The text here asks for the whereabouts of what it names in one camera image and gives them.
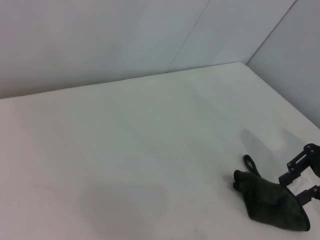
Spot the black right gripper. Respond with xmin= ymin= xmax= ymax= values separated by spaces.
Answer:
xmin=278 ymin=143 xmax=320 ymax=205

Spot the dark blue rag with loop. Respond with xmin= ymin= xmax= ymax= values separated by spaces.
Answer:
xmin=232 ymin=154 xmax=311 ymax=233

